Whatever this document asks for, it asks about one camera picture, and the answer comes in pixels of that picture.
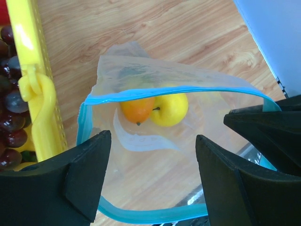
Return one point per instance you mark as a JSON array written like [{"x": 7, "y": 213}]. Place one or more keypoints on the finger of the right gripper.
[{"x": 276, "y": 135}]

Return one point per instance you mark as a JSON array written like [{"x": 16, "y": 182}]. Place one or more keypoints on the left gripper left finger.
[{"x": 61, "y": 191}]

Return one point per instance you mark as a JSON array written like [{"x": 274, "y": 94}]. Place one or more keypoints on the mango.
[{"x": 137, "y": 111}]

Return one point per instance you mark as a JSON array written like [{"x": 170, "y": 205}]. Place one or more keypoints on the yellow plastic basket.
[{"x": 36, "y": 84}]

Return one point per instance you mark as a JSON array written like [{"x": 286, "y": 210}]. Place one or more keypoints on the purple grapes bunch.
[{"x": 14, "y": 111}]

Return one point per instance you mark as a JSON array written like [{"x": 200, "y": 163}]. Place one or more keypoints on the clear zip top bag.
[{"x": 152, "y": 169}]

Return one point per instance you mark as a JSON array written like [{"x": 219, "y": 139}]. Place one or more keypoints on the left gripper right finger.
[{"x": 241, "y": 193}]

